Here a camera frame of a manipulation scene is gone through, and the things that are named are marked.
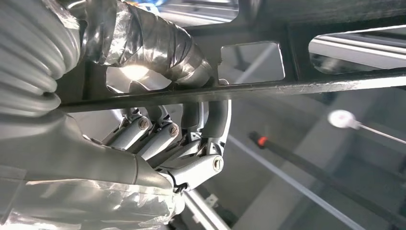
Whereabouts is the black rod red band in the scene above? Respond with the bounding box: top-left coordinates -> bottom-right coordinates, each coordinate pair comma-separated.
248,130 -> 406,230

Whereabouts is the white disc on rod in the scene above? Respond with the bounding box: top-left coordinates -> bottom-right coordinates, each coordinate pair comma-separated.
327,109 -> 406,146

